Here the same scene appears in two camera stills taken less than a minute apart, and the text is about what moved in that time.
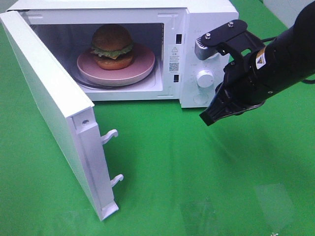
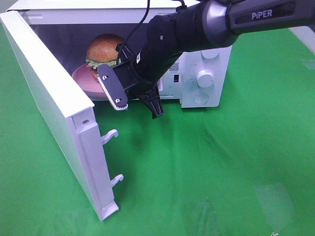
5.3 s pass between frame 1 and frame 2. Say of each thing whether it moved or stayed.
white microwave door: stayed
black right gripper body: moved
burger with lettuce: moved
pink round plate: moved
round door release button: stayed
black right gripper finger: moved
